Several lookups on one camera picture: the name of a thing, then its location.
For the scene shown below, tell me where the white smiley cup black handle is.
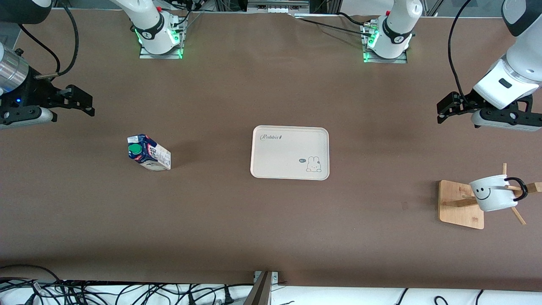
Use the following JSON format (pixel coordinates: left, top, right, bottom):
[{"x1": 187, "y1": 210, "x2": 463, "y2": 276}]
[{"x1": 469, "y1": 175, "x2": 529, "y2": 212}]

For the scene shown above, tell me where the blue white milk carton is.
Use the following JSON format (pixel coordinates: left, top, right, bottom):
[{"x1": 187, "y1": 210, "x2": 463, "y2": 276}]
[{"x1": 127, "y1": 134, "x2": 171, "y2": 172}]

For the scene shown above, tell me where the wooden cup rack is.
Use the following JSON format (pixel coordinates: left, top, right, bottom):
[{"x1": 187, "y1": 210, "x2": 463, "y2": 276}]
[{"x1": 438, "y1": 163, "x2": 542, "y2": 230}]

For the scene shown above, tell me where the cream rabbit print tray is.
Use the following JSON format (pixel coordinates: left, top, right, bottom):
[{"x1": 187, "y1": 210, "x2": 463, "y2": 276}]
[{"x1": 250, "y1": 125, "x2": 330, "y2": 181}]

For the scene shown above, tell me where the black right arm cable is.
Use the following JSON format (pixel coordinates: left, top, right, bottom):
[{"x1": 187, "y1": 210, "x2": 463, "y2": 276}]
[
  {"x1": 16, "y1": 22, "x2": 61, "y2": 73},
  {"x1": 36, "y1": 0, "x2": 79, "y2": 80}
]

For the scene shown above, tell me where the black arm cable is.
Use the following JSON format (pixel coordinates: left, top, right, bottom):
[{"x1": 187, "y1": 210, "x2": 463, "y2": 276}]
[
  {"x1": 16, "y1": 22, "x2": 61, "y2": 73},
  {"x1": 36, "y1": 0, "x2": 79, "y2": 80},
  {"x1": 448, "y1": 0, "x2": 473, "y2": 106}
]

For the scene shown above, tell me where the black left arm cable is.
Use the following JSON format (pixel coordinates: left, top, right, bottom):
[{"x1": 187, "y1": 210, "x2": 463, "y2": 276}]
[{"x1": 448, "y1": 0, "x2": 473, "y2": 106}]

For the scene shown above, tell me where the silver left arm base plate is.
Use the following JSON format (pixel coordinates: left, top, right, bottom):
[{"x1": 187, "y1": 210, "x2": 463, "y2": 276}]
[{"x1": 362, "y1": 50, "x2": 408, "y2": 64}]

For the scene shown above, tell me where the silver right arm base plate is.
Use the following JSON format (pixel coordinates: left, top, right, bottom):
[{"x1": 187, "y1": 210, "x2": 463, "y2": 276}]
[{"x1": 139, "y1": 44, "x2": 183, "y2": 59}]

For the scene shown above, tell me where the black cable on table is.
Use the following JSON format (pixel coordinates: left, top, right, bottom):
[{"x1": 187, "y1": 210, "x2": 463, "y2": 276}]
[{"x1": 292, "y1": 13, "x2": 375, "y2": 39}]

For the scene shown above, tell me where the black cable behind base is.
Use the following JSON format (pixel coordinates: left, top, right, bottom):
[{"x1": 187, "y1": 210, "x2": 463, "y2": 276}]
[{"x1": 167, "y1": 0, "x2": 221, "y2": 26}]

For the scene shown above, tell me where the black looped floor cable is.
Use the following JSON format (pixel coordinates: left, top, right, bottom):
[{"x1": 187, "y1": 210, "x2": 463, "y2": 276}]
[{"x1": 0, "y1": 264, "x2": 65, "y2": 297}]

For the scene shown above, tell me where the silver corner bracket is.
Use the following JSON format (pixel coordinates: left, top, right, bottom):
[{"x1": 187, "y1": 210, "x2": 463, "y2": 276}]
[{"x1": 253, "y1": 270, "x2": 279, "y2": 285}]

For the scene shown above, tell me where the brown metal post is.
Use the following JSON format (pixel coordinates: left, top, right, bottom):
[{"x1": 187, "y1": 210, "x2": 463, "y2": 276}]
[{"x1": 243, "y1": 271, "x2": 274, "y2": 305}]

